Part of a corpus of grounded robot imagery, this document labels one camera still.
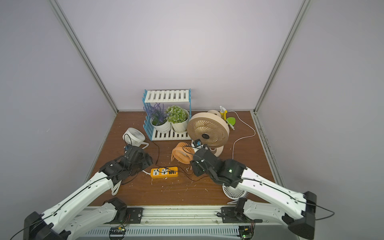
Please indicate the small white fan right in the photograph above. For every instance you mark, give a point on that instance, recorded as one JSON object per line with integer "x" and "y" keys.
{"x": 234, "y": 193}

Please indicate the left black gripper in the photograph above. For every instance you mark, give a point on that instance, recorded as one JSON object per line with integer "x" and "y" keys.
{"x": 139, "y": 154}

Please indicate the blue white slatted shelf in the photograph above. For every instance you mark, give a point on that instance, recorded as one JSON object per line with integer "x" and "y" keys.
{"x": 168, "y": 98}

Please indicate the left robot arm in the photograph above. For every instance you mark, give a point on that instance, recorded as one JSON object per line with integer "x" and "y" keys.
{"x": 108, "y": 177}

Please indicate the small white fan left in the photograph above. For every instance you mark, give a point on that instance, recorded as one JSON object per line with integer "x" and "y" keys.
{"x": 135, "y": 138}

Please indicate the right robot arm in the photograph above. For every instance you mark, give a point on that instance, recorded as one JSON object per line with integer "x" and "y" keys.
{"x": 293, "y": 209}

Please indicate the yellow power strip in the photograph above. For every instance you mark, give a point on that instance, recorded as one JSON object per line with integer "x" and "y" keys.
{"x": 164, "y": 173}

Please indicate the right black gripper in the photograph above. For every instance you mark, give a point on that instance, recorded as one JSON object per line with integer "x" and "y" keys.
{"x": 198, "y": 160}

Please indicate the small orange fan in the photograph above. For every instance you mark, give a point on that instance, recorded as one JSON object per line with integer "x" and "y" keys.
{"x": 183, "y": 153}

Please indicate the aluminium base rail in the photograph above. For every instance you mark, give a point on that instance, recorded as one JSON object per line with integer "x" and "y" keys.
{"x": 186, "y": 217}

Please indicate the green plant white pot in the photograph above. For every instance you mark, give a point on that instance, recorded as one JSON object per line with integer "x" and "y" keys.
{"x": 179, "y": 118}

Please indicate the large beige desk fan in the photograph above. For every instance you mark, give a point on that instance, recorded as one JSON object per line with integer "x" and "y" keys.
{"x": 210, "y": 129}

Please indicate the small white fan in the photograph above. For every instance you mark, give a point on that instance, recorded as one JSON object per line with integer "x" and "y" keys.
{"x": 135, "y": 138}
{"x": 234, "y": 193}

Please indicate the lavender plant white pot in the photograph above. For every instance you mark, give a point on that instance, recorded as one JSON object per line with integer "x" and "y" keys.
{"x": 158, "y": 117}

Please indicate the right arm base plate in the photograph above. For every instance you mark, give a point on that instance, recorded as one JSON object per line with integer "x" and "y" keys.
{"x": 229, "y": 215}

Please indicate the green round object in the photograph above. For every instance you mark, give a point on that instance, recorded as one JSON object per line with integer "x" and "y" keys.
{"x": 231, "y": 121}

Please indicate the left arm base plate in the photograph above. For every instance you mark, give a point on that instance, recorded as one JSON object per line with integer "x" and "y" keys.
{"x": 132, "y": 215}

